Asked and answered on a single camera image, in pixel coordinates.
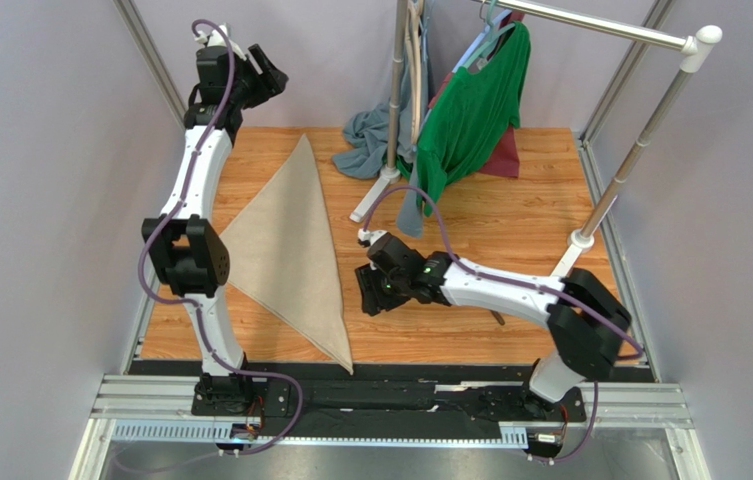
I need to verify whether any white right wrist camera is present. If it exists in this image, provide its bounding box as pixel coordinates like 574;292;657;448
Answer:
357;228;387;247

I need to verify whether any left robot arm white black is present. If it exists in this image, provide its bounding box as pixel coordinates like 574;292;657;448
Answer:
141;44;289;416

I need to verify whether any blue-grey garment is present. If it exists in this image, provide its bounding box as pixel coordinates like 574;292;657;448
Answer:
330;13;432;238

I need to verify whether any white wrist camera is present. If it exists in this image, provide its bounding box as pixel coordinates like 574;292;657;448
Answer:
357;228;387;247
193;22;247;59

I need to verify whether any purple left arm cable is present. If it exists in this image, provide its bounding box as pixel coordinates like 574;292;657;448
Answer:
137;19;306;461

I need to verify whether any dark wooden fork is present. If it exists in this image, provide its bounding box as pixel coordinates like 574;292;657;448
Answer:
490;310;505;326

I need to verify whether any aluminium frame rail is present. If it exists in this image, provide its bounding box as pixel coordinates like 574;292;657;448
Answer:
89;375;711;479

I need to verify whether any silver white clothes rack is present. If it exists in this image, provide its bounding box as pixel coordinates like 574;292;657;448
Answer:
350;1;723;276

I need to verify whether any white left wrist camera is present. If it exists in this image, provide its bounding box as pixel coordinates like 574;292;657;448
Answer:
193;22;247;59

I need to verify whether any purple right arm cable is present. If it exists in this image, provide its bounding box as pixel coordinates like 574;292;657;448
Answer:
362;184;645;465

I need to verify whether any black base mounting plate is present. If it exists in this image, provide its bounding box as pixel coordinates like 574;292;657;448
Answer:
129;360;592;440

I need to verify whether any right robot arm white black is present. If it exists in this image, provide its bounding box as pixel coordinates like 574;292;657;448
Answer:
355;230;632;403

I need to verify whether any maroon garment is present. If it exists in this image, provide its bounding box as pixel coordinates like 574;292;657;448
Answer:
428;11;524;178

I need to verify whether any beige linen napkin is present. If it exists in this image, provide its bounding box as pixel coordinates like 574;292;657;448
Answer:
221;136;354;373

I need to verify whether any green t-shirt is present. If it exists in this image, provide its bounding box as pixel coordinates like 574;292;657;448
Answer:
415;21;532;202

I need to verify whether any beige wooden clothes hanger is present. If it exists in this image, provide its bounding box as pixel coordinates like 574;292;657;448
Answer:
404;1;425;139

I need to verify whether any teal clothes hanger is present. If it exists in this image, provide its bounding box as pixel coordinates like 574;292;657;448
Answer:
452;1;514;73

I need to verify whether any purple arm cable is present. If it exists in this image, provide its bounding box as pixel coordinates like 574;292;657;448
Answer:
137;19;306;461
362;184;645;465

